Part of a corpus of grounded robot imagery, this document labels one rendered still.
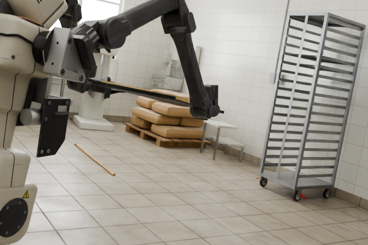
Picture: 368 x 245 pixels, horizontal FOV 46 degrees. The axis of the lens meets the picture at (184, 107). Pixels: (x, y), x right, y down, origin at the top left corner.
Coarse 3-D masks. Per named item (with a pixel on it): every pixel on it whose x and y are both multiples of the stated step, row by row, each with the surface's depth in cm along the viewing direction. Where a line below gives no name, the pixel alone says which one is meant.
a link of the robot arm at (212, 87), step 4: (212, 84) 173; (208, 88) 167; (212, 88) 168; (216, 88) 169; (208, 92) 167; (212, 92) 168; (216, 92) 169; (212, 96) 169; (216, 96) 169; (212, 104) 167; (208, 108) 163; (212, 108) 164; (208, 112) 162; (212, 112) 165
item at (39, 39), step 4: (52, 32) 100; (40, 36) 99; (48, 36) 100; (52, 36) 101; (36, 40) 99; (40, 40) 98; (44, 40) 99; (48, 40) 100; (36, 44) 98; (40, 44) 98; (44, 44) 99; (48, 44) 100; (36, 48) 99; (40, 48) 98; (44, 48) 99; (48, 48) 100; (44, 52) 100; (48, 52) 101; (44, 56) 100; (44, 60) 100
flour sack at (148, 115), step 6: (138, 108) 630; (144, 108) 631; (138, 114) 624; (144, 114) 611; (150, 114) 601; (156, 114) 593; (150, 120) 600; (156, 120) 589; (162, 120) 591; (168, 120) 597; (174, 120) 603
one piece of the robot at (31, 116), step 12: (36, 84) 116; (48, 84) 115; (36, 96) 117; (48, 96) 123; (36, 108) 114; (48, 108) 114; (60, 108) 118; (24, 120) 112; (36, 120) 112; (48, 120) 115; (60, 120) 119; (48, 132) 116; (60, 132) 120; (48, 144) 117; (60, 144) 121; (36, 156) 114
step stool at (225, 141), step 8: (208, 120) 574; (232, 128) 551; (216, 136) 546; (216, 144) 545; (224, 144) 549; (232, 144) 552; (240, 144) 558; (200, 152) 579; (224, 152) 599; (240, 152) 563; (240, 160) 562
